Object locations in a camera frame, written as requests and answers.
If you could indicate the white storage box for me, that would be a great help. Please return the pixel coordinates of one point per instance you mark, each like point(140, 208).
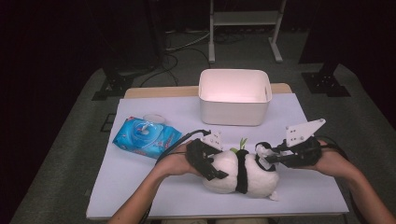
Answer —
point(233, 105)

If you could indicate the black floor frame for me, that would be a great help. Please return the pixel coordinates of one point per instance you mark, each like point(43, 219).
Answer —
point(108, 123)

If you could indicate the wooden table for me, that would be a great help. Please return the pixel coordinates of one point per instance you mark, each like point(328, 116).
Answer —
point(162, 91)

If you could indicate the black metal stand base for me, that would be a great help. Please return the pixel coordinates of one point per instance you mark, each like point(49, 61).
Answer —
point(113, 87)
point(325, 84)

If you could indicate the blue wet wipes pack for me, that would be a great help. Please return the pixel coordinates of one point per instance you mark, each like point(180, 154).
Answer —
point(134, 140)

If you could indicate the white metal stand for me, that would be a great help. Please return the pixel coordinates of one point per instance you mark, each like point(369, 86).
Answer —
point(246, 18)

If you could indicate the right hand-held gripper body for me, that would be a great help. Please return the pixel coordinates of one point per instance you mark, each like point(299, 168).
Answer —
point(303, 154)

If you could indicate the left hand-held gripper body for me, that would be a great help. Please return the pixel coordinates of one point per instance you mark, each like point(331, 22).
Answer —
point(196, 154)

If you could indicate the white wet wipe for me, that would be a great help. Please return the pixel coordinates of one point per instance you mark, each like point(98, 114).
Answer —
point(263, 152)

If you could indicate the white table sheet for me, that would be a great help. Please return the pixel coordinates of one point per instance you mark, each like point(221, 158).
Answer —
point(186, 202)

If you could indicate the person's right hand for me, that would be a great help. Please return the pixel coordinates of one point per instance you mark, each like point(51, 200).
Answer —
point(333, 163)

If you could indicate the person's left hand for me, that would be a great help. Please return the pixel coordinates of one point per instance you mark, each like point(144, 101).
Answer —
point(174, 161)

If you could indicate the panda plush toy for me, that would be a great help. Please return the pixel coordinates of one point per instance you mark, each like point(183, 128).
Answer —
point(224, 174)

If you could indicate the white wet wipe tuft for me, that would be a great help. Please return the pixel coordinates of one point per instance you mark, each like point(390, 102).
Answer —
point(144, 127)

